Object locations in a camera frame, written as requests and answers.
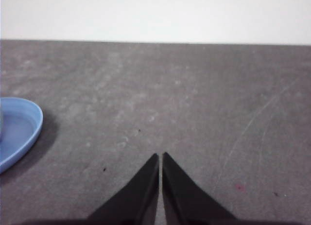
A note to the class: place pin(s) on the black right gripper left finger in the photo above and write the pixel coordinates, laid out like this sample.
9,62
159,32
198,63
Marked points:
141,195

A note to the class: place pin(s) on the blue round plate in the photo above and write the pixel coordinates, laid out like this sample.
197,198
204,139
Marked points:
22,132

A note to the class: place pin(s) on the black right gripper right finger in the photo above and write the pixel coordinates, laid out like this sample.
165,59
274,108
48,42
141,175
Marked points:
182,195

